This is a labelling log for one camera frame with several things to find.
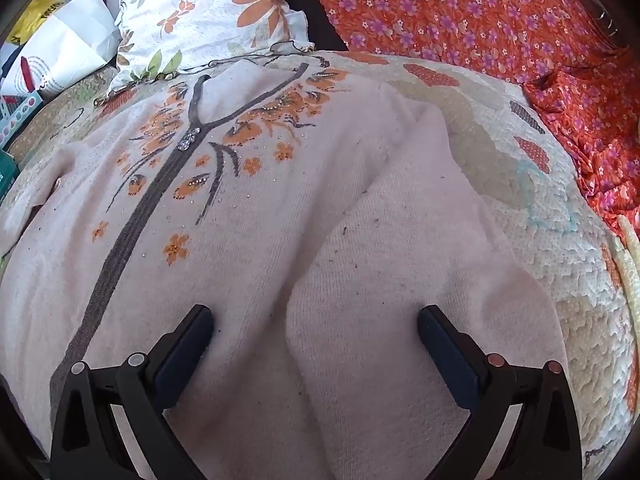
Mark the pink floral knit cardigan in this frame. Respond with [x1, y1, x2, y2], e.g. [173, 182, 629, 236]
[0, 58, 572, 480]

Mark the cream rolled quilt edge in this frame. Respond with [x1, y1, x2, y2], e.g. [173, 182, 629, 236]
[617, 214, 640, 272]

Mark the heart patterned quilted bedspread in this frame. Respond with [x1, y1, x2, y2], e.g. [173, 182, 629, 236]
[0, 50, 640, 480]

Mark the teal package box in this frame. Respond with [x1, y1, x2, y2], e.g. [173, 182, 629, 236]
[0, 150, 20, 202]

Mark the colourful dotted paper strip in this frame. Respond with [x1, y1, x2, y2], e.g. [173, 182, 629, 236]
[0, 91, 43, 148]

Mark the red floral bedsheet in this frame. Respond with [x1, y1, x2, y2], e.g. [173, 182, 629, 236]
[319, 0, 639, 228]

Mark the white floral pillow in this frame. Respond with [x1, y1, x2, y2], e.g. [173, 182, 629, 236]
[107, 0, 314, 94]

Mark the yellow plastic bag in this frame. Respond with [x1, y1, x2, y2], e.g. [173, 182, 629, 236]
[6, 0, 67, 47]

